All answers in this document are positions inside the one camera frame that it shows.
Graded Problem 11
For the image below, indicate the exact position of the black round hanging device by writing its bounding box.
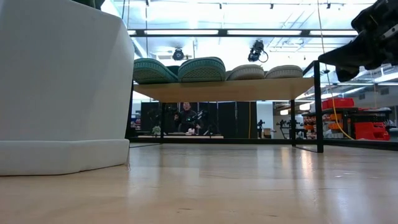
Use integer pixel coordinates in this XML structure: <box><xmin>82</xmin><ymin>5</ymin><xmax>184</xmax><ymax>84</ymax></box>
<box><xmin>172</xmin><ymin>47</ymin><xmax>186</xmax><ymax>62</ymax></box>

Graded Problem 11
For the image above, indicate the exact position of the black partition wall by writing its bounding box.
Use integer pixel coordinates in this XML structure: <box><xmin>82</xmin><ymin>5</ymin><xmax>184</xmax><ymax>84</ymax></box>
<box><xmin>140</xmin><ymin>101</ymin><xmax>258</xmax><ymax>139</ymax></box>

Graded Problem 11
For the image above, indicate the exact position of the beige rubber slide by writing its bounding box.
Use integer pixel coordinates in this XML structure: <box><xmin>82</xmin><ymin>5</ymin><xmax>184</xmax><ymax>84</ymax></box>
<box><xmin>264</xmin><ymin>64</ymin><xmax>304</xmax><ymax>80</ymax></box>
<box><xmin>226</xmin><ymin>64</ymin><xmax>266</xmax><ymax>82</ymax></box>

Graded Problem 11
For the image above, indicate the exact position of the white faceted plant pot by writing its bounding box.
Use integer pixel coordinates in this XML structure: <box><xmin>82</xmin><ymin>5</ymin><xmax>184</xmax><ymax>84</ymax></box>
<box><xmin>0</xmin><ymin>0</ymin><xmax>135</xmax><ymax>177</ymax></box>

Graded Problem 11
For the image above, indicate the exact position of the wooden shelf with black legs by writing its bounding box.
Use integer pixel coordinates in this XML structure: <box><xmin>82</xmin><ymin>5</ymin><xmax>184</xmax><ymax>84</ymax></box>
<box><xmin>132</xmin><ymin>60</ymin><xmax>325</xmax><ymax>154</ymax></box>

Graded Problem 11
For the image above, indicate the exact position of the black overhead camera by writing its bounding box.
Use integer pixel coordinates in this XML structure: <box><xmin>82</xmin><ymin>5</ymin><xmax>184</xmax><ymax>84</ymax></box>
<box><xmin>247</xmin><ymin>39</ymin><xmax>269</xmax><ymax>63</ymax></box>

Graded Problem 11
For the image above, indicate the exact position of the black aluminium table frame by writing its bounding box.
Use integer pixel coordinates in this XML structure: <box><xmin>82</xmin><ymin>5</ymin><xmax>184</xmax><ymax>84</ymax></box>
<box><xmin>126</xmin><ymin>136</ymin><xmax>398</xmax><ymax>152</ymax></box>

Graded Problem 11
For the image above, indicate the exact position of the black overhead frame bar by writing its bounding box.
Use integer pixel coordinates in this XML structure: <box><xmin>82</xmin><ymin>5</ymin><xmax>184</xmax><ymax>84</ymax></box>
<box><xmin>127</xmin><ymin>29</ymin><xmax>359</xmax><ymax>39</ymax></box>

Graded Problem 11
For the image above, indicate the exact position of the green rubber slide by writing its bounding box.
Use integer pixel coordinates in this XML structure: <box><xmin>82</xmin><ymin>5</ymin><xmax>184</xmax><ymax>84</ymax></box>
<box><xmin>177</xmin><ymin>56</ymin><xmax>227</xmax><ymax>83</ymax></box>
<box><xmin>132</xmin><ymin>58</ymin><xmax>180</xmax><ymax>85</ymax></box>

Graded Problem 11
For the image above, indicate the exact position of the green cactus plant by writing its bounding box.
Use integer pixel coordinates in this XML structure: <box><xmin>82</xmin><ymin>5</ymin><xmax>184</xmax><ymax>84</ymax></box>
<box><xmin>73</xmin><ymin>0</ymin><xmax>106</xmax><ymax>10</ymax></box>

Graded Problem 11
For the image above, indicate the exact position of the bin rack with red bins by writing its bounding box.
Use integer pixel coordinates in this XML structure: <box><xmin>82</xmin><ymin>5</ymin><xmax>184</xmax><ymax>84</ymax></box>
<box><xmin>303</xmin><ymin>97</ymin><xmax>356</xmax><ymax>141</ymax></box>

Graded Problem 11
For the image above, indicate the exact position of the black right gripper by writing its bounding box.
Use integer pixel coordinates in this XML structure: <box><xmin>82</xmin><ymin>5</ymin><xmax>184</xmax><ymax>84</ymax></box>
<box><xmin>318</xmin><ymin>0</ymin><xmax>398</xmax><ymax>83</ymax></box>

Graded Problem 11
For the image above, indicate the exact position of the yellow hanging cable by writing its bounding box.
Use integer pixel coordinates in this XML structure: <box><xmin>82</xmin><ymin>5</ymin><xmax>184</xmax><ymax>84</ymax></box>
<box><xmin>316</xmin><ymin>0</ymin><xmax>355</xmax><ymax>141</ymax></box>

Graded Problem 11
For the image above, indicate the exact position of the person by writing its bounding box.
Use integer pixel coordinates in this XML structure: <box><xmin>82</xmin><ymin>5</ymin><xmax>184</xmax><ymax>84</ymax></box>
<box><xmin>173</xmin><ymin>101</ymin><xmax>205</xmax><ymax>135</ymax></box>

